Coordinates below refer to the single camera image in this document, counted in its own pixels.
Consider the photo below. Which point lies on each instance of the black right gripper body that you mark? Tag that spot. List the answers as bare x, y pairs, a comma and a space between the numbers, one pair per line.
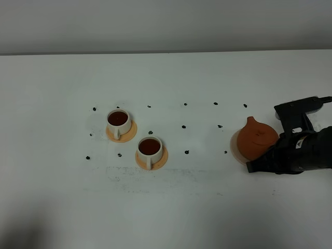
297, 154

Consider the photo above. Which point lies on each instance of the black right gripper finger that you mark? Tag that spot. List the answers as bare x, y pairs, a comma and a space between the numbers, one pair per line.
264, 163

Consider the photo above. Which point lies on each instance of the brown clay teapot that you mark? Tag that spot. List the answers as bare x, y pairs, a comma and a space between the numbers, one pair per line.
255, 138

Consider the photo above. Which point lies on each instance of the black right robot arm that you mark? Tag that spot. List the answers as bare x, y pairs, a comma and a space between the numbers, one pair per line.
325, 147

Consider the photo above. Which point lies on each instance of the beige teapot saucer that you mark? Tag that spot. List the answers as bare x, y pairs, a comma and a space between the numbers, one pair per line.
234, 149

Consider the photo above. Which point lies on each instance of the orange saucer near centre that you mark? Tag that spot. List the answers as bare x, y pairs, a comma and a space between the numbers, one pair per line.
154, 166

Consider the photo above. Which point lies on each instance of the orange saucer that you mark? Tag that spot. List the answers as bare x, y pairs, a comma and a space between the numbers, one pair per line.
125, 137
154, 166

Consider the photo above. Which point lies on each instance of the white teacup near centre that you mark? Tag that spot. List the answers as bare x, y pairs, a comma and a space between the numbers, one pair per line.
150, 151

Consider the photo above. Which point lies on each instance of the white teacup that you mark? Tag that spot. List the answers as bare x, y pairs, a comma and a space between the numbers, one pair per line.
118, 122
150, 151

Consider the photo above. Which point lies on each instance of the white teacup far left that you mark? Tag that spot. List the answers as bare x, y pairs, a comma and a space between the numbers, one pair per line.
118, 122

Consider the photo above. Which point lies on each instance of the orange saucer far left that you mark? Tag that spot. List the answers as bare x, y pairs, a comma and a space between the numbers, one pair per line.
125, 137

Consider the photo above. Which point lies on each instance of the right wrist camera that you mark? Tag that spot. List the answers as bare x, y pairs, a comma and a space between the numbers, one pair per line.
294, 114

